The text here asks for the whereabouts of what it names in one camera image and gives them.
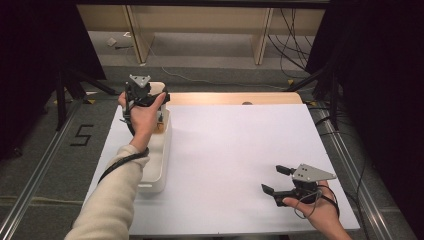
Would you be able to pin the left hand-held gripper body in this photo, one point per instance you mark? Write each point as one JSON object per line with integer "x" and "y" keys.
{"x": 137, "y": 91}

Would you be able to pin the small white floor plug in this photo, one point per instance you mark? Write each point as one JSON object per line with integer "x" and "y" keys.
{"x": 111, "y": 41}

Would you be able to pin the black curtain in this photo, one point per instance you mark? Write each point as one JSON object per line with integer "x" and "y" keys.
{"x": 383, "y": 83}
{"x": 33, "y": 66}

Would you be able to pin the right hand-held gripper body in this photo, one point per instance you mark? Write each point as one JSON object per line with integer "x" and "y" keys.
{"x": 310, "y": 175}

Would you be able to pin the black tripod stand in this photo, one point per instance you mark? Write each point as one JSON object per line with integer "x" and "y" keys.
{"x": 61, "y": 100}
{"x": 333, "y": 96}

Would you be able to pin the person's right hand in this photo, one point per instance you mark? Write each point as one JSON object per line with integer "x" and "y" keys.
{"x": 321, "y": 211}

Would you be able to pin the person's left hand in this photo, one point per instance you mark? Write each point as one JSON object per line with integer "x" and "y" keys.
{"x": 143, "y": 121}

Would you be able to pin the white plastic storage box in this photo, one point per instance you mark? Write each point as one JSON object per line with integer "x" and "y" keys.
{"x": 163, "y": 156}

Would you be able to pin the light wooden shelf unit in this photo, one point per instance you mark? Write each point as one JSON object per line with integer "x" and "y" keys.
{"x": 200, "y": 23}

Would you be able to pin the white table cover board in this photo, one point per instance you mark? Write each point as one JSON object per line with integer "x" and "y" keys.
{"x": 240, "y": 166}

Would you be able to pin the dark round table grommet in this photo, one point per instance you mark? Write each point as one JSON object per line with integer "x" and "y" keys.
{"x": 247, "y": 103}

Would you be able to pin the aluminium floor rail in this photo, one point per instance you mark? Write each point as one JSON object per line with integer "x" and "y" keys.
{"x": 353, "y": 176}
{"x": 36, "y": 176}

